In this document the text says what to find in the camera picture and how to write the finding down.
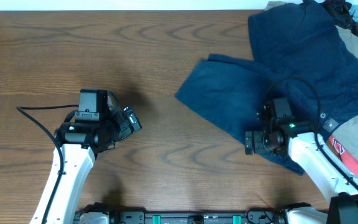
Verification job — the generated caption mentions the navy blue shorts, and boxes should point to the navy blue shorts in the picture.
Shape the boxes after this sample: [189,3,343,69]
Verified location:
[175,0,358,176]

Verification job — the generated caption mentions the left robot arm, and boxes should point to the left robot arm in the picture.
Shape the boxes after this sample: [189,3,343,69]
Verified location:
[31,89,142,223]

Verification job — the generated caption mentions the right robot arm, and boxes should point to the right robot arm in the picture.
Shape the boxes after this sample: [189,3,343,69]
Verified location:
[245,98,358,223]

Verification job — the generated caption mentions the red garment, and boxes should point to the red garment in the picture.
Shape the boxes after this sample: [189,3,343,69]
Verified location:
[329,135,358,177]

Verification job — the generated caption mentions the black patterned garment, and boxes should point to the black patterned garment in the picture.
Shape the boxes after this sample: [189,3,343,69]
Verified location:
[321,0,358,37]

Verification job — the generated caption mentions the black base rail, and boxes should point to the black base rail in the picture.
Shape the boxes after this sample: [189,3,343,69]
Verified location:
[73,202,332,224]

